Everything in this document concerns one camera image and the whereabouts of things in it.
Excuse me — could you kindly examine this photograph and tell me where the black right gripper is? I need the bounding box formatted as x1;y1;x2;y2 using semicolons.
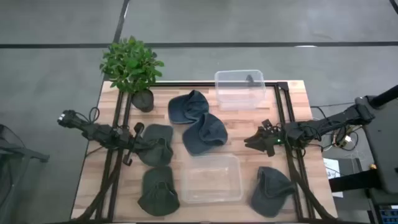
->
244;126;282;157

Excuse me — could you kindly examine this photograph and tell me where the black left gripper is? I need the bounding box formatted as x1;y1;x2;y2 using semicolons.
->
122;121;160;167

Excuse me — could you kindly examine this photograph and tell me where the dark green cap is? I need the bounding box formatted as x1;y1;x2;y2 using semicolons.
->
137;166;180;218
136;123;174;167

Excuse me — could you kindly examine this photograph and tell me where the dark blue cap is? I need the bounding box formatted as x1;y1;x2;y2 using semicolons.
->
182;112;229;156
167;89;210;125

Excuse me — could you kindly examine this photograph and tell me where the dark grey cap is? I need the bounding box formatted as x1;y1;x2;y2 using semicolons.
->
250;166;297;218

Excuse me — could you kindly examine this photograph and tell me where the clear plastic container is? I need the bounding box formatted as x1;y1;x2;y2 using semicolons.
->
214;69;267;112
181;154;244;205

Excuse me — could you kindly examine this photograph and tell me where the white paper sheet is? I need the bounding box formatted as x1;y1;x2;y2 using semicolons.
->
322;157;345;198

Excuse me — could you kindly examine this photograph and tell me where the potted green plant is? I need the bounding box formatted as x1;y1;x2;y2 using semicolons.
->
99;35;165;113

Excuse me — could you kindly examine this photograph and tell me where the black flat bar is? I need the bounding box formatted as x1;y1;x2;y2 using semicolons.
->
328;169;382;193

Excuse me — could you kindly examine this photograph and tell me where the black robot stand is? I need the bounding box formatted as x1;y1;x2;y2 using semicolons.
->
355;84;398;195

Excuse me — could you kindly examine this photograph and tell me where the blue storage box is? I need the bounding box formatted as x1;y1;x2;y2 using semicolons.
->
378;207;398;224

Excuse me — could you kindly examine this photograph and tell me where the black cable bundle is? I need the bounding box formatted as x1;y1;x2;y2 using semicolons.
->
284;123;361;156

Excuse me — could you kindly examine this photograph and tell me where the black aluminium table frame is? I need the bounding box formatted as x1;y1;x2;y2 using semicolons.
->
73;81;338;223

